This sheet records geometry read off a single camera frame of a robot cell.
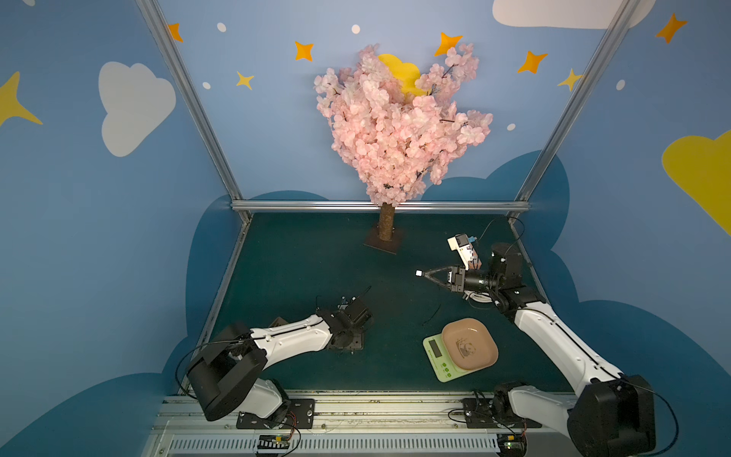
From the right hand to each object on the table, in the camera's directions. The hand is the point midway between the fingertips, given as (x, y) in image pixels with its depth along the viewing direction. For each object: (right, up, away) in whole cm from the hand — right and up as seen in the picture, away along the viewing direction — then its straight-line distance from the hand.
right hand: (430, 274), depth 74 cm
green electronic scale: (+5, -27, +8) cm, 28 cm away
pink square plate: (+14, -22, +10) cm, 28 cm away
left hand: (-21, -21, +13) cm, 32 cm away
